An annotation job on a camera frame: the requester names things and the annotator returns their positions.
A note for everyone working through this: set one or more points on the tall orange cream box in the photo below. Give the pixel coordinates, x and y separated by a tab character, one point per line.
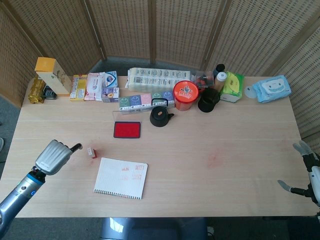
53	77

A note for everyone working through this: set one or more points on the red ink pad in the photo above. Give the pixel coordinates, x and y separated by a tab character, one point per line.
127	130

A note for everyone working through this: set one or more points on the gold foil pack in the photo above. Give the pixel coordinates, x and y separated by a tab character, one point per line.
36	91

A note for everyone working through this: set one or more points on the white spiral notebook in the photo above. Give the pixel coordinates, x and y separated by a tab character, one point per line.
120	178

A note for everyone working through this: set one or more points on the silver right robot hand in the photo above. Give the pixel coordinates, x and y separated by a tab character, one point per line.
313	180

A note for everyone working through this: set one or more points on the black mesh pen cup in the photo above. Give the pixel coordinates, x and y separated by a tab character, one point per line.
207	102

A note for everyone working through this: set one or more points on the orange lidded canister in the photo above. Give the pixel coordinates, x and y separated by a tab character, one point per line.
186	93

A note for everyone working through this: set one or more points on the clear plastic box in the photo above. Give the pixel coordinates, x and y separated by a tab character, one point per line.
203	78

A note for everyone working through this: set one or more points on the brown bottle white cap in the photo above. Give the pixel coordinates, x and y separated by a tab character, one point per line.
220	78

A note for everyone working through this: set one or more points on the white round disc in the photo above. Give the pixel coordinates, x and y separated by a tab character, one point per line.
250	92

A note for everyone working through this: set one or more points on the dark bottle black cap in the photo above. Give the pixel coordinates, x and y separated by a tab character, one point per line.
220	68

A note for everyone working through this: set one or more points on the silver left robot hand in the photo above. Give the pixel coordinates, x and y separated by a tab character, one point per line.
50	157

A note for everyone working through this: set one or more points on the multicolour pocket tissue row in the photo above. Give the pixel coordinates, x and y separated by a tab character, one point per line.
135	101

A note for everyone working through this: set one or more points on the dark robot base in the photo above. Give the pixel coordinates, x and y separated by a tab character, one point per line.
155	228

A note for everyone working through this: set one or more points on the pink wet wipes pack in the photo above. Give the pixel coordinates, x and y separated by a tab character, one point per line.
93	86

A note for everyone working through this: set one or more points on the woven folding screen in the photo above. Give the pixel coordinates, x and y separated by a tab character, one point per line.
175	25

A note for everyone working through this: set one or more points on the purple box with peach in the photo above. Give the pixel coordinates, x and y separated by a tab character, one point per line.
110	95

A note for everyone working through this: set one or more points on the yellow red box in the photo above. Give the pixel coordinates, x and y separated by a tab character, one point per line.
78	87

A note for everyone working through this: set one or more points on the red white stamp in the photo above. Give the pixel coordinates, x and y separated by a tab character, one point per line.
93	153

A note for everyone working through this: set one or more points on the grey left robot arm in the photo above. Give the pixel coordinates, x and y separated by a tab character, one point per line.
22	190

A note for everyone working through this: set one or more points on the blue wet wipes pack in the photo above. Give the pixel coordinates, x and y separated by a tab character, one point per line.
271	88

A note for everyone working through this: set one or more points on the black teapot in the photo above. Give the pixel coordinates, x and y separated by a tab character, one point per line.
158	117

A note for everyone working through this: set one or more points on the large white tissue pack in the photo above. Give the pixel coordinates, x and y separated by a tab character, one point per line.
150	77

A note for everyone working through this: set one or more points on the green tissue pack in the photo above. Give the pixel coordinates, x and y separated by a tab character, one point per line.
232	85

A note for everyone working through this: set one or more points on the blue white box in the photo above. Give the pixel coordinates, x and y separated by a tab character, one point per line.
111	78

